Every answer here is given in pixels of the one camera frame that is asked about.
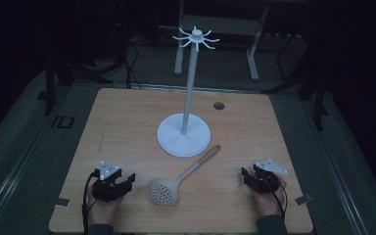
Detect person's left hand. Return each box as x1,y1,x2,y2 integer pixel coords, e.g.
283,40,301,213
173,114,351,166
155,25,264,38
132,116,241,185
85,184,125,227

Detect white metal table frame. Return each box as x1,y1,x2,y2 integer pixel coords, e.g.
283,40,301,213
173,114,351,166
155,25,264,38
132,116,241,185
173,0,270,82

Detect person's right hand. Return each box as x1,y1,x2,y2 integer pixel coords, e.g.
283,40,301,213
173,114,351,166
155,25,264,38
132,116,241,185
252,174,288,219

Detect black floor cables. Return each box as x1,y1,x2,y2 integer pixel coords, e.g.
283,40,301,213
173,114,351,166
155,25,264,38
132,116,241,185
117,19,152,90

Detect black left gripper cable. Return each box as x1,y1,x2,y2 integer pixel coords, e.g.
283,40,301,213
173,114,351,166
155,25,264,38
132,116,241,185
81,171,100,235

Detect white hook rack stand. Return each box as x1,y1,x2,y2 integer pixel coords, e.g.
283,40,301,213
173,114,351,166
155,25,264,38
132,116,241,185
156,25,221,159

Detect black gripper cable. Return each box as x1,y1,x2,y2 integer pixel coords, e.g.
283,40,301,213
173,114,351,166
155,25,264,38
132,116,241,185
262,177,289,220
81,171,100,235

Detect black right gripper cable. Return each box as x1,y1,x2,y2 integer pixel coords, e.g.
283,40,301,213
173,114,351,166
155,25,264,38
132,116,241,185
262,177,289,220

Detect grey tape strip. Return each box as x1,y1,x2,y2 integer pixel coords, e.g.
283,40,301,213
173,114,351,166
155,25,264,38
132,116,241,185
295,193,314,207
54,197,71,209

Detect black metal stand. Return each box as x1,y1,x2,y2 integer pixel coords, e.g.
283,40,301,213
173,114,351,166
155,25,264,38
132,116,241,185
261,32,330,132
36,48,116,118

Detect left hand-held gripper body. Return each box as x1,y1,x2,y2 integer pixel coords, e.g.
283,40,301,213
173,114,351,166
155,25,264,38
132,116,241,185
92,160,127,203

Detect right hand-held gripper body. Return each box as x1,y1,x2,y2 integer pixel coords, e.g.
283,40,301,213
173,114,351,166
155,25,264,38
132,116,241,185
252,159,289,195

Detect beige slotted spoon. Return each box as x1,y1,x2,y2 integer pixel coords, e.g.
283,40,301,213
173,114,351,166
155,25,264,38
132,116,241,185
147,144,222,208

